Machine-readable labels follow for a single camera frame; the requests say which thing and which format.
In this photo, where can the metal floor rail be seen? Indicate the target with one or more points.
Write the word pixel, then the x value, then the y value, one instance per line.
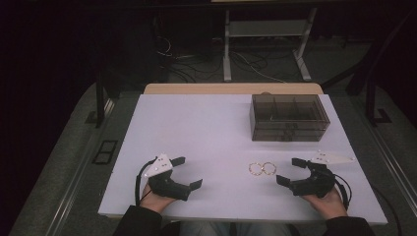
pixel 393 167
pixel 78 183

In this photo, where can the wooden table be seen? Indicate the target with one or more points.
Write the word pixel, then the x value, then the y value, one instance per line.
pixel 203 88

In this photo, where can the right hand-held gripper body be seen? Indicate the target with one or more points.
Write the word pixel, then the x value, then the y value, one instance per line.
pixel 314 187

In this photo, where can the person's right hand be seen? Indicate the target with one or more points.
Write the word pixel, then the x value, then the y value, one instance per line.
pixel 327 205

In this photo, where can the black metal stand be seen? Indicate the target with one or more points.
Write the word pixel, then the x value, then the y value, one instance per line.
pixel 370 105
pixel 100 105

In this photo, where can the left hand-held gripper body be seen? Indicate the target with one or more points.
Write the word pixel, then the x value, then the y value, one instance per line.
pixel 165 187

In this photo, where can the person's left hand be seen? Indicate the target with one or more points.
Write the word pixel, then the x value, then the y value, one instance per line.
pixel 154 202

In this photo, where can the person's blue jeans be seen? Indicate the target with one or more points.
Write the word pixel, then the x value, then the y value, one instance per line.
pixel 203 229

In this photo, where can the white table sheet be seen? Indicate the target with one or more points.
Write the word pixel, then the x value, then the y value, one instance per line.
pixel 203 137

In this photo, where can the white metal desk frame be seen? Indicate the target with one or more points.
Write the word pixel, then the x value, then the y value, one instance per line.
pixel 267 28

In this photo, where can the black floor socket plate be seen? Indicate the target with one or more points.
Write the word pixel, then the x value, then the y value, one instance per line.
pixel 105 151

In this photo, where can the smoky transparent drawer box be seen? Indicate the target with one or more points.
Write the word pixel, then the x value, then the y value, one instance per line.
pixel 288 131

